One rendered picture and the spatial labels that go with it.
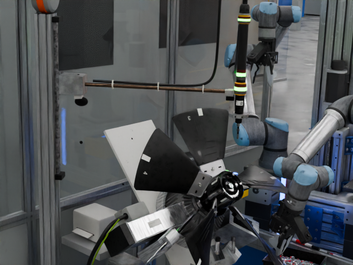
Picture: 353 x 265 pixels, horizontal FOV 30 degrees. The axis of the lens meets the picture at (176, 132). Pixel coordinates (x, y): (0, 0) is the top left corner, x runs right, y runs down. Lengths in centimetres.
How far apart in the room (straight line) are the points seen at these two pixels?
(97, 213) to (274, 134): 95
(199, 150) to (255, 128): 71
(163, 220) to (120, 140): 40
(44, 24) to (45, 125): 37
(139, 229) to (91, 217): 53
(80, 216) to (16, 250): 29
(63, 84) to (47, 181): 39
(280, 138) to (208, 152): 77
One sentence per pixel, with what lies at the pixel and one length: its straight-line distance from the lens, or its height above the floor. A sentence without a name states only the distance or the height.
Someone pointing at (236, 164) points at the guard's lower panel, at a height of 89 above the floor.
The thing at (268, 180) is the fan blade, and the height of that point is 117.
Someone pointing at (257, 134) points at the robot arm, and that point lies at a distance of 315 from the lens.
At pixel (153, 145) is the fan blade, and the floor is 138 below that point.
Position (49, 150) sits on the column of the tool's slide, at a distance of 255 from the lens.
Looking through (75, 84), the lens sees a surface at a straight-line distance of 245.
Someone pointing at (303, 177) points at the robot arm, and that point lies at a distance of 230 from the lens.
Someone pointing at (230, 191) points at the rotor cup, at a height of 121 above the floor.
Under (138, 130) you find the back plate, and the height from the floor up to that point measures 134.
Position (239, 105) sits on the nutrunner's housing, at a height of 150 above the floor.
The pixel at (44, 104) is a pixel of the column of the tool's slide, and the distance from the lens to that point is 250.
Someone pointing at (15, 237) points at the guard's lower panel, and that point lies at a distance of 275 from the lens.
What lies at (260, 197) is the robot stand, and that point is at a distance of 313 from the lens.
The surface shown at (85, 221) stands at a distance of 279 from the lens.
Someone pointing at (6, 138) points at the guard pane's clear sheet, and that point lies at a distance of 261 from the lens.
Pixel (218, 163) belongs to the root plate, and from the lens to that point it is 247.
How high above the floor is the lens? 200
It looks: 15 degrees down
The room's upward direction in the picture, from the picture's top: 2 degrees clockwise
